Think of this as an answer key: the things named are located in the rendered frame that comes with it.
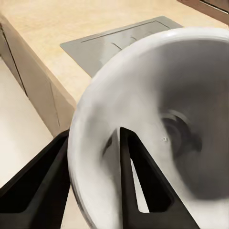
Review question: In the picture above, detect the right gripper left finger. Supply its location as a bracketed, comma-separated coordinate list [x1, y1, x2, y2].
[0, 130, 71, 229]

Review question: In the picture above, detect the coffee cup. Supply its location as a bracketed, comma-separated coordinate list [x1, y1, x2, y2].
[67, 27, 229, 229]

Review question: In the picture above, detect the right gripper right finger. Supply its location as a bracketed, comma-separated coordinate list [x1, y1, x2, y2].
[120, 127, 200, 229]

